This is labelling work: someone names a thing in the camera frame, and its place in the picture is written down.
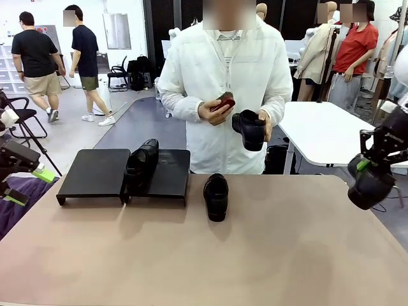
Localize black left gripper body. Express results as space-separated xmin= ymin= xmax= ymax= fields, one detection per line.
xmin=0 ymin=139 xmax=41 ymax=194

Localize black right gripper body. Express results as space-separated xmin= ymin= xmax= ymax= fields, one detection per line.
xmin=375 ymin=108 xmax=408 ymax=154

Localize black leather loafer shoe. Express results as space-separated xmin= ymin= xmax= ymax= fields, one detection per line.
xmin=123 ymin=138 xmax=160 ymax=197
xmin=231 ymin=110 xmax=267 ymax=152
xmin=346 ymin=152 xmax=397 ymax=210
xmin=203 ymin=173 xmax=230 ymax=223

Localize red shoe brush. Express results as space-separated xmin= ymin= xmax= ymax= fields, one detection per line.
xmin=209 ymin=91 xmax=237 ymax=113

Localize person's left forearm white sleeve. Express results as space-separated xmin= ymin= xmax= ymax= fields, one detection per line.
xmin=261 ymin=85 xmax=294 ymax=124

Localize person's right forearm white sleeve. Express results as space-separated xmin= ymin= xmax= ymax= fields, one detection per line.
xmin=159 ymin=89 xmax=205 ymax=124

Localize black shoe stand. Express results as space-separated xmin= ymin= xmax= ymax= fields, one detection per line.
xmin=56 ymin=149 xmax=131 ymax=207
xmin=120 ymin=149 xmax=191 ymax=208

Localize black stand pole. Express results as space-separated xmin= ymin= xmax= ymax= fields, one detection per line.
xmin=316 ymin=27 xmax=340 ymax=104

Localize person's left hand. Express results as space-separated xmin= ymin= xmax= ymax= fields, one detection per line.
xmin=256 ymin=109 xmax=273 ymax=143

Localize person's right hand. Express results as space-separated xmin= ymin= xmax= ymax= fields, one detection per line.
xmin=198 ymin=101 xmax=232 ymax=126

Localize purple cloth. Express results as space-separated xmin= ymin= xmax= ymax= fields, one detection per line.
xmin=0 ymin=175 xmax=60 ymax=240

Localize light blue jacket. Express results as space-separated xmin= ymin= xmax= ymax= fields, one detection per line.
xmin=388 ymin=73 xmax=408 ymax=101

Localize black folding chair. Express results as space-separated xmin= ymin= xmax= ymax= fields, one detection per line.
xmin=4 ymin=96 xmax=48 ymax=147

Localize white side table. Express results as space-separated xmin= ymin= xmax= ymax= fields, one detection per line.
xmin=276 ymin=101 xmax=408 ymax=175

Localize mannequin in pink coat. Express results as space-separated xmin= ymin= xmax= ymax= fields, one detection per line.
xmin=371 ymin=27 xmax=399 ymax=119

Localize white storage drawers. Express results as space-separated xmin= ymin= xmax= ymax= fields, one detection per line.
xmin=0 ymin=44 xmax=26 ymax=95

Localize mannequin in red shirt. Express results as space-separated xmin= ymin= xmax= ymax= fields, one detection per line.
xmin=328 ymin=0 xmax=380 ymax=112

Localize black backpack under table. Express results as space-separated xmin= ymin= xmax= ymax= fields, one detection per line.
xmin=263 ymin=143 xmax=299 ymax=175

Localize silver clothes rack pole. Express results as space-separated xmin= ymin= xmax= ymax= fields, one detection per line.
xmin=384 ymin=0 xmax=407 ymax=79

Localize white air purifier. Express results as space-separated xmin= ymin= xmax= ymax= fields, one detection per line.
xmin=92 ymin=81 xmax=113 ymax=115

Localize man in khaki shorts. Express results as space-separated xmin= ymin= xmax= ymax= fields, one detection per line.
xmin=11 ymin=11 xmax=67 ymax=124

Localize mannequin in beige coat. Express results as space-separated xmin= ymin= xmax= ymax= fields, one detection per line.
xmin=293 ymin=1 xmax=340 ymax=102

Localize black patterned hat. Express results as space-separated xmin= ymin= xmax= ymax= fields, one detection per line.
xmin=389 ymin=5 xmax=408 ymax=23

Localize white mannequin torso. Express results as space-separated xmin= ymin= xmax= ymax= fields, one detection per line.
xmin=302 ymin=27 xmax=316 ymax=48

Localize black office chair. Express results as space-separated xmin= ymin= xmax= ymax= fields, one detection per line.
xmin=107 ymin=55 xmax=131 ymax=93

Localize grey cabinet with red sign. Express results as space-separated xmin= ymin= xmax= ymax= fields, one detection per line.
xmin=34 ymin=24 xmax=63 ymax=55

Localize man in green shorts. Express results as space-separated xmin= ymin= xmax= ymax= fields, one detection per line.
xmin=62 ymin=4 xmax=116 ymax=127

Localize black bags pile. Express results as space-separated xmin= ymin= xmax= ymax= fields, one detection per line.
xmin=127 ymin=54 xmax=154 ymax=92

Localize person in white jacket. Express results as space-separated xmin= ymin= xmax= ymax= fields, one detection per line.
xmin=158 ymin=14 xmax=294 ymax=175

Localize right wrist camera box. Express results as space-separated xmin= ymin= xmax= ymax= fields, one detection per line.
xmin=381 ymin=100 xmax=399 ymax=115

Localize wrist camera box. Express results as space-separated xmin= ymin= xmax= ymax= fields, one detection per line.
xmin=381 ymin=100 xmax=399 ymax=115
xmin=0 ymin=109 xmax=20 ymax=126

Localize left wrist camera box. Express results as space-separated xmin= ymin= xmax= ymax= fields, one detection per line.
xmin=0 ymin=109 xmax=20 ymax=126

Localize black floor cable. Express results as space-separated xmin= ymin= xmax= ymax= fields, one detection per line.
xmin=371 ymin=191 xmax=402 ymax=213

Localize metal wall panel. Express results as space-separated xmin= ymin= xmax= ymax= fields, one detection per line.
xmin=102 ymin=12 xmax=132 ymax=50

